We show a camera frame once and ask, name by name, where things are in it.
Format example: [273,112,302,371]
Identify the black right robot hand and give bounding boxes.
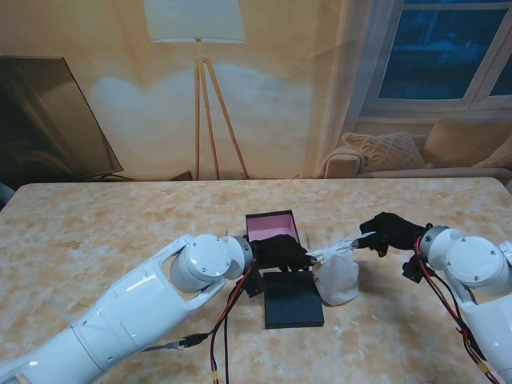
[358,211,427,258]

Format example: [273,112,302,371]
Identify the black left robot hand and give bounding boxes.
[251,234,320,274]

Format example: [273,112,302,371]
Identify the black gift box pink inside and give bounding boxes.
[245,210,301,270]

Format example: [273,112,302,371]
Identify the black gift box lid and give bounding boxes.
[263,271,326,330]

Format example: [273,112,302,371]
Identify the white plastic bag orange print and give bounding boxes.
[306,231,379,307]

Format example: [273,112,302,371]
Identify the white zip tie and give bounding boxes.
[51,300,76,328]

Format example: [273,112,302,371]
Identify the knitted beige cushion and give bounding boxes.
[342,131,426,171]

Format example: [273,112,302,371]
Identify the beige sofa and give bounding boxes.
[319,119,512,180]

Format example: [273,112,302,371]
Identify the tan plain cushion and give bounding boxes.
[423,118,512,168]
[474,135,512,169]

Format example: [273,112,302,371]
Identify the sheer beige curtain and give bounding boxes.
[306,0,405,179]

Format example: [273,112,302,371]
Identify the tripod floor lamp white shade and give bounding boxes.
[144,0,250,180]

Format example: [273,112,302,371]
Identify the black flat television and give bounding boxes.
[0,57,125,181]

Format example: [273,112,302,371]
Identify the dark grey chair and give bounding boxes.
[0,182,17,211]

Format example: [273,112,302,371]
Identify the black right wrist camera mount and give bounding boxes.
[402,255,426,285]

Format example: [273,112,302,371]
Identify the red black left arm cables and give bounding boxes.
[207,259,257,384]

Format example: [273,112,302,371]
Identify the red black arm cables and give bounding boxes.
[207,259,257,384]
[414,239,503,384]

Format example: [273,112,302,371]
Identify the red black right arm cables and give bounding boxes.
[414,239,503,384]

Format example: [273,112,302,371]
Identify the grey usb cable black plug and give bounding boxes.
[142,332,210,353]

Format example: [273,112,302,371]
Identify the window with white frame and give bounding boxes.
[358,0,512,121]

